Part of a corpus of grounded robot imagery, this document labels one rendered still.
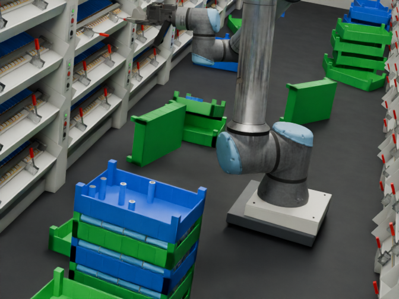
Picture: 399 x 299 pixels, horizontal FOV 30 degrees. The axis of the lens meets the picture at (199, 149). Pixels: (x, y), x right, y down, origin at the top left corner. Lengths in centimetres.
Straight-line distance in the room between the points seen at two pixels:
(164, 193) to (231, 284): 44
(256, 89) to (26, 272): 95
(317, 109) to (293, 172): 122
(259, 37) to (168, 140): 86
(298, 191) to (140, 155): 71
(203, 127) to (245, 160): 100
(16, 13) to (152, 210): 72
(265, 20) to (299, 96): 125
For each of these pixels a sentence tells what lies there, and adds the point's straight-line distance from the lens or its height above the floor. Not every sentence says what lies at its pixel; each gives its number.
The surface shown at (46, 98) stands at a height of 37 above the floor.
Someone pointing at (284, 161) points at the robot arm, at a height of 28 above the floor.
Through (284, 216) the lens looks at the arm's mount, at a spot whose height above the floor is 10.
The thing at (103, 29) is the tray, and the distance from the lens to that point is 296.
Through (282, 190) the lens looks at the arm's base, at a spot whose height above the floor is 16.
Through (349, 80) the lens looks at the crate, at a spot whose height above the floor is 2.
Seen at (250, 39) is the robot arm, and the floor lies 69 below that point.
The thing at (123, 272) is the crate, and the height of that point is 18.
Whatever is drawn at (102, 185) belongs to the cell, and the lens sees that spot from 207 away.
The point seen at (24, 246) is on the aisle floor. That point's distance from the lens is 248.
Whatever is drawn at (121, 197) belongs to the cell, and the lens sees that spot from 206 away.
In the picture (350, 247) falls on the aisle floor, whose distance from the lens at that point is 275.
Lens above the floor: 132
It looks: 24 degrees down
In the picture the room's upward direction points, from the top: 9 degrees clockwise
